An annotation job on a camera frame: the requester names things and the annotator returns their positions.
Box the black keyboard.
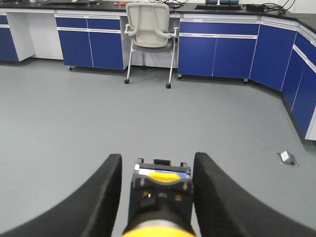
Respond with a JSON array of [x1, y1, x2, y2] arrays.
[[195, 4, 241, 11]]

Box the blue cabinet run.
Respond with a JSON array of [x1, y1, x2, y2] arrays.
[[0, 2, 316, 140]]

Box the grey office chair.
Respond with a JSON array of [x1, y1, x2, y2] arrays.
[[124, 2, 179, 89]]

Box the floor socket box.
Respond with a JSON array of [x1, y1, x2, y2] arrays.
[[276, 150, 299, 166]]

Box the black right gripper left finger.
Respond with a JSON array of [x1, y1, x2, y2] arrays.
[[2, 154, 122, 237]]

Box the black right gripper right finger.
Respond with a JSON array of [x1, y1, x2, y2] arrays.
[[193, 152, 316, 237]]

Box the yellow mushroom push button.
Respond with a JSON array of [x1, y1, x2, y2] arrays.
[[122, 158, 196, 237]]

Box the black cables on counter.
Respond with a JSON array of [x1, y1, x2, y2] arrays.
[[245, 0, 297, 15]]

